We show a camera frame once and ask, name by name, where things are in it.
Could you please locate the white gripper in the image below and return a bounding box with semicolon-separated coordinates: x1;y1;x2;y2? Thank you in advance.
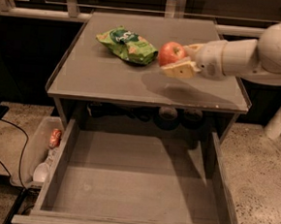
162;40;227;80

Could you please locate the red apple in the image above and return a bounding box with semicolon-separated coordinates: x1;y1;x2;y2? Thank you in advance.
157;42;187;66

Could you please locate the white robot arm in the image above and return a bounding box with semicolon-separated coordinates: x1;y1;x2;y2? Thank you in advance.
162;23;281;86

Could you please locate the grey cabinet counter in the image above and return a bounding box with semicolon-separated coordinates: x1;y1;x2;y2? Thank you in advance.
47;13;251;123

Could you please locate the open grey top drawer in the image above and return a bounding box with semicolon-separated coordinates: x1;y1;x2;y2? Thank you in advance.
12;120;237;224

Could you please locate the white bowl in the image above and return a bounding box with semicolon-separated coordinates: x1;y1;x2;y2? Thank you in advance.
228;69;237;76

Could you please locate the metal railing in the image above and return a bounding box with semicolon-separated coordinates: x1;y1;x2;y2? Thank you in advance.
0;0;281;40

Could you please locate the green chip bag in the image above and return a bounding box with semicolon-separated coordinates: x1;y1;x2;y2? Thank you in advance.
96;26;158;66

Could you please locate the dark can right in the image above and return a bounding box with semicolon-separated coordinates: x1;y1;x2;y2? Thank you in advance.
181;109;203;129

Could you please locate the dark can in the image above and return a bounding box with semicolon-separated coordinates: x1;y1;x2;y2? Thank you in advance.
181;109;203;129
154;107;178;131

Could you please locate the dark can left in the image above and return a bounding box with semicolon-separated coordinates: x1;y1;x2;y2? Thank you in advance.
154;107;178;131

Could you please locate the orange snack packet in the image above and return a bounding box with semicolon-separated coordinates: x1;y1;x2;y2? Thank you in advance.
48;129;62;149

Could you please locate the clear plastic bin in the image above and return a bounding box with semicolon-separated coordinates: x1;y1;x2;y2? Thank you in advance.
10;116;64;188

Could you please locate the white cup in bin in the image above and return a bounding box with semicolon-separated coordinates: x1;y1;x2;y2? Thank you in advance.
32;163;49;182

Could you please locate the black cable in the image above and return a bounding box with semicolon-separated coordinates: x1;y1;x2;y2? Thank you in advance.
0;113;33;191

